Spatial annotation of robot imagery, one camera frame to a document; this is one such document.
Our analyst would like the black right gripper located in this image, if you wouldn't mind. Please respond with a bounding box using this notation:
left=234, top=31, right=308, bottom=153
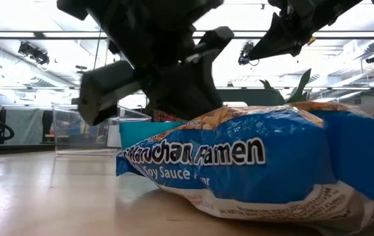
left=248, top=0, right=364, bottom=62

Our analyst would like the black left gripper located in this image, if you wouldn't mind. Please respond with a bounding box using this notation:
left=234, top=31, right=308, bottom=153
left=57, top=0, right=235, bottom=127

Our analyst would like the blue soy sauce ramen packet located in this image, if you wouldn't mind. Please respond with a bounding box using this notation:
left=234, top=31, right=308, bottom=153
left=115, top=101, right=374, bottom=235

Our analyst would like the small teal plastic bin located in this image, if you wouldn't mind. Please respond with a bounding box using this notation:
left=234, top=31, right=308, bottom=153
left=119, top=121, right=186, bottom=151

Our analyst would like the green potted plant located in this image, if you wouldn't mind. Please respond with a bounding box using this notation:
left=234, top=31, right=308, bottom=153
left=259, top=68, right=312, bottom=105

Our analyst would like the large grey-blue plastic bin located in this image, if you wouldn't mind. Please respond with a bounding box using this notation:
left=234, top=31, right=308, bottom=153
left=217, top=88, right=286, bottom=107

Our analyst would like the clear plastic bin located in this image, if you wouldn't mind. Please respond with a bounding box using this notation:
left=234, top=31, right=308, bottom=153
left=51, top=104, right=152, bottom=155

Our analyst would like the grey fabric panel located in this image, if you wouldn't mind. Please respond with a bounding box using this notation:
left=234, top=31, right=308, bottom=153
left=5, top=108, right=45, bottom=145

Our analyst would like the black ceiling camera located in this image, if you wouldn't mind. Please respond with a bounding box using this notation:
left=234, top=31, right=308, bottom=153
left=18, top=41, right=50, bottom=66
left=238, top=41, right=260, bottom=66

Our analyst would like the thin black hanging cable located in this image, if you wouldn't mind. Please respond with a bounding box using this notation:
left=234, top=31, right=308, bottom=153
left=93, top=28, right=103, bottom=70

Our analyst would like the black overhead frame beam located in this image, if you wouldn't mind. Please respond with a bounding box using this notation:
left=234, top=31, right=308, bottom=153
left=0, top=30, right=374, bottom=41

